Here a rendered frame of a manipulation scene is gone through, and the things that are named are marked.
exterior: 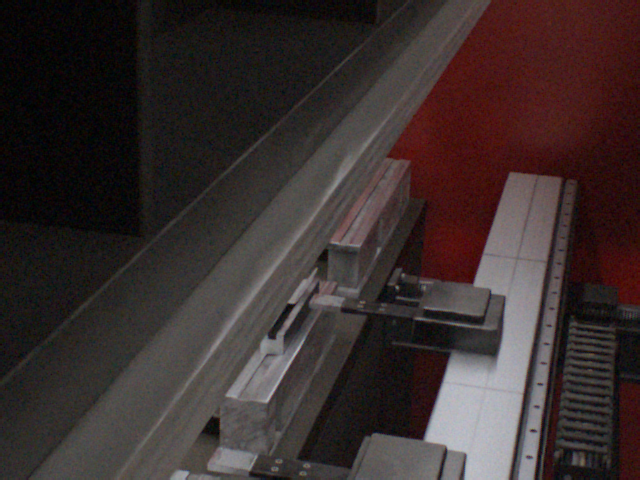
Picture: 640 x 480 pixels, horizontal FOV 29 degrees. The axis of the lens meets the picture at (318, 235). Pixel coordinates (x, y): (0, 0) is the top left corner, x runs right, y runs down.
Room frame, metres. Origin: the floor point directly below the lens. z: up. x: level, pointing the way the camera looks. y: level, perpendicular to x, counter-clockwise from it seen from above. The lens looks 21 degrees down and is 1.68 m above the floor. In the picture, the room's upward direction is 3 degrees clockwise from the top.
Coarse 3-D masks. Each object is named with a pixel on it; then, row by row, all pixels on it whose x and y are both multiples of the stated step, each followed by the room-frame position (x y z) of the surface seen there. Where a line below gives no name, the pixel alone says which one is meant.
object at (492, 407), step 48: (528, 192) 2.10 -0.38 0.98; (576, 192) 2.15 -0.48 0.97; (528, 240) 1.85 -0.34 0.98; (528, 288) 1.65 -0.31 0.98; (528, 336) 1.48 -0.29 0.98; (480, 384) 1.34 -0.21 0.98; (528, 384) 1.37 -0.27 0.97; (432, 432) 1.21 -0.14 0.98; (480, 432) 1.22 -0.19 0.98; (528, 432) 1.23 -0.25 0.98
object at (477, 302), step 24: (432, 288) 1.52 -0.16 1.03; (456, 288) 1.52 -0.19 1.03; (480, 288) 1.52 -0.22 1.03; (360, 312) 1.50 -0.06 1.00; (384, 312) 1.50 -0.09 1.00; (408, 312) 1.50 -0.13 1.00; (432, 312) 1.45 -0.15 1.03; (456, 312) 1.44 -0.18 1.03; (480, 312) 1.44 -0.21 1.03; (504, 312) 1.52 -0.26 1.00; (432, 336) 1.44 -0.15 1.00; (456, 336) 1.43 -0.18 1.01; (480, 336) 1.42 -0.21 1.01
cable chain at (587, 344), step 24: (576, 336) 1.40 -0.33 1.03; (600, 336) 1.38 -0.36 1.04; (576, 360) 1.32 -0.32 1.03; (600, 360) 1.31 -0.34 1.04; (576, 384) 1.26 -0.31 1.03; (600, 384) 1.25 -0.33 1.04; (576, 408) 1.19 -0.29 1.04; (600, 408) 1.19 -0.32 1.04; (576, 432) 1.14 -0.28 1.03; (600, 432) 1.14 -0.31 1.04; (576, 456) 1.10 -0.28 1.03; (600, 456) 1.11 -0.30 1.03
